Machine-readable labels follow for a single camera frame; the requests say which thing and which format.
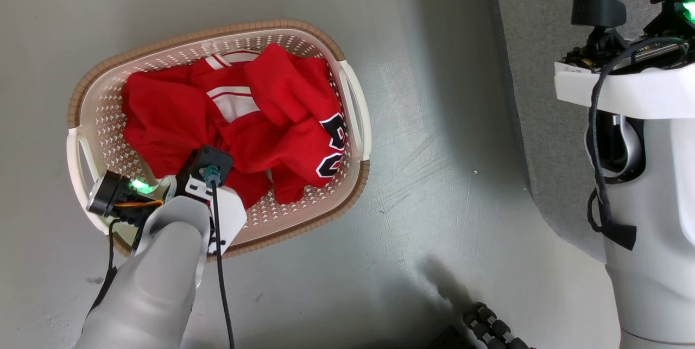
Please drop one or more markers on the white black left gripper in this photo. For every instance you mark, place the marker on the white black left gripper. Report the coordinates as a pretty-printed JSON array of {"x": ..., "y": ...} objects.
[{"x": 228, "y": 219}]

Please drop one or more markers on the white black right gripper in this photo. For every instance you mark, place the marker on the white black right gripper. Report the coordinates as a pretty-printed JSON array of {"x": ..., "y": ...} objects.
[{"x": 624, "y": 91}]

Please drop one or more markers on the red garment with white stripes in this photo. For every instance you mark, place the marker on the red garment with white stripes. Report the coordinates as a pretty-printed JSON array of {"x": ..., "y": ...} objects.
[{"x": 163, "y": 115}]

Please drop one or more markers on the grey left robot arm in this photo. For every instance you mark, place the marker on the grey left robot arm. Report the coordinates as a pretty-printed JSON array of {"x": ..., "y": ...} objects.
[{"x": 152, "y": 284}]

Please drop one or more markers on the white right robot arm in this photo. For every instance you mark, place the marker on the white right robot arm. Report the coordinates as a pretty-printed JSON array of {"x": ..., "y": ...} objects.
[{"x": 651, "y": 229}]

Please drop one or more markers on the beige perforated plastic laundry basket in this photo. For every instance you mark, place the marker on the beige perforated plastic laundry basket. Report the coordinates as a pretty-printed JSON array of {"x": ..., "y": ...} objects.
[{"x": 326, "y": 191}]

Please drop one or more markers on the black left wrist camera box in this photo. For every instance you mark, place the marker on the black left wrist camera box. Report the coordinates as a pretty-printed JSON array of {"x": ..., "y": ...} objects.
[{"x": 209, "y": 158}]

